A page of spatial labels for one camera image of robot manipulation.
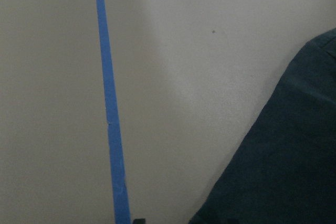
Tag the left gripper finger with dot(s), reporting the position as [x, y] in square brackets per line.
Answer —
[139, 221]

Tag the black graphic t-shirt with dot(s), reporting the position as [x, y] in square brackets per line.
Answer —
[284, 169]

